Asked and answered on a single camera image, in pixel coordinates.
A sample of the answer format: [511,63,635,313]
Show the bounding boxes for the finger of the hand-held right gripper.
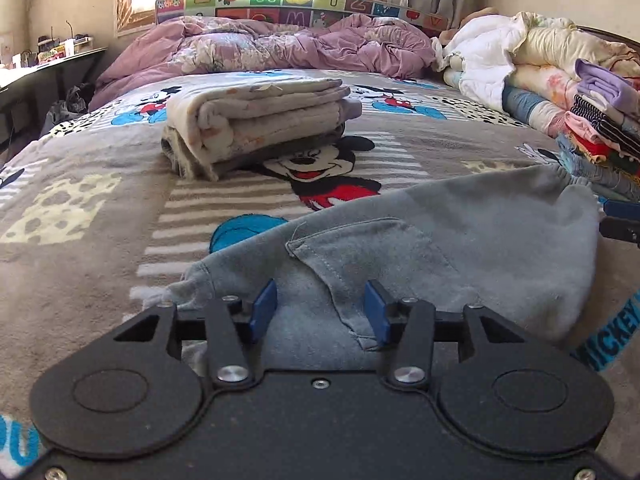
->
[597,200,640,250]

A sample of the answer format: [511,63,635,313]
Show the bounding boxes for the folded dark grey garment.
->
[160,125,346,182]

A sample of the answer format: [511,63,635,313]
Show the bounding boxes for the white quilt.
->
[440,14,531,111]

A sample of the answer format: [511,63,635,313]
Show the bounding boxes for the cartoon mouse printed blanket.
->
[0,67,640,466]

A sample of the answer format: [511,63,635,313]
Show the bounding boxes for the blue patchwork blanket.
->
[502,85,571,138]

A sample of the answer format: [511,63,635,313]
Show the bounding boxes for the dark clothes heap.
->
[42,82,96,136]

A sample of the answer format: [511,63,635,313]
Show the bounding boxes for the cream quilt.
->
[510,22,640,68]

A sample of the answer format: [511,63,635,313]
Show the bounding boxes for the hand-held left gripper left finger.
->
[112,279,278,391]

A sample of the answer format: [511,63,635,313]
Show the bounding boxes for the beige plush toy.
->
[440,7,501,43]

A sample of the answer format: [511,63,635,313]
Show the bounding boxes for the colourful alphabet play mat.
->
[155,0,451,33]

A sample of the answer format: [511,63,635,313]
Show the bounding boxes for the black desk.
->
[0,47,108,126]

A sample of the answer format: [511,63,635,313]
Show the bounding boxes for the stack of folded clothes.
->
[552,57,640,201]

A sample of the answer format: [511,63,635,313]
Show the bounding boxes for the folded cream garment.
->
[162,77,363,171]

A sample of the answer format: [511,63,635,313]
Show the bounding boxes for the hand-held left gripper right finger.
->
[364,279,526,391]

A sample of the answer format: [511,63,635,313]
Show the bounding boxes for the cluttered small bottles and boxes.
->
[37,20,93,63]

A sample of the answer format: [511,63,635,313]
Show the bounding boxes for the grey sweatpants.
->
[167,162,606,368]

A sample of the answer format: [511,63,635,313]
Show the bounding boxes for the cream floral blanket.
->
[510,62,583,98]

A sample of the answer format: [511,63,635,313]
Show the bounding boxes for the purple floral quilt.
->
[90,12,438,111]

